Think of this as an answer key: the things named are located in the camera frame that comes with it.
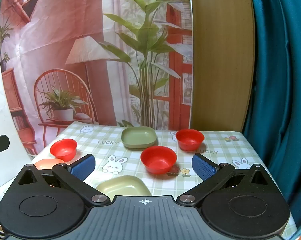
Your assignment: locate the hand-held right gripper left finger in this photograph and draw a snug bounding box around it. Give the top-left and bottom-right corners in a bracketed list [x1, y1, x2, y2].
[15, 154, 111, 208]

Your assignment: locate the green square plate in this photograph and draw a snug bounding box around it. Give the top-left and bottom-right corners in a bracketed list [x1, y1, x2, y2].
[121, 127, 158, 148]
[95, 175, 152, 202]

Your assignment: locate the wooden board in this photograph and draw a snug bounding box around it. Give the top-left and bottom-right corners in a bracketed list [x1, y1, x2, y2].
[189, 0, 256, 133]

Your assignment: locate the green checkered bunny tablecloth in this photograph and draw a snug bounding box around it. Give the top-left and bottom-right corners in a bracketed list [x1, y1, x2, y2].
[30, 121, 298, 240]

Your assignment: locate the printed backdrop cloth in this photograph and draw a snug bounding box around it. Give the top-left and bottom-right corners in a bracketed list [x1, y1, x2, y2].
[0, 0, 193, 155]

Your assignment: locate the red plastic bowl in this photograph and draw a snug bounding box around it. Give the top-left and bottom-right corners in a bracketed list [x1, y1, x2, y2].
[140, 146, 177, 175]
[176, 129, 205, 152]
[50, 139, 78, 162]

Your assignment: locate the teal curtain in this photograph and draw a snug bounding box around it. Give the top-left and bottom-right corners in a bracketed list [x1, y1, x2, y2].
[242, 0, 301, 230]

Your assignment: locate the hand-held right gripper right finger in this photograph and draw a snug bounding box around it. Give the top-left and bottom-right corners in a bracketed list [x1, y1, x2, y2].
[177, 153, 276, 207]

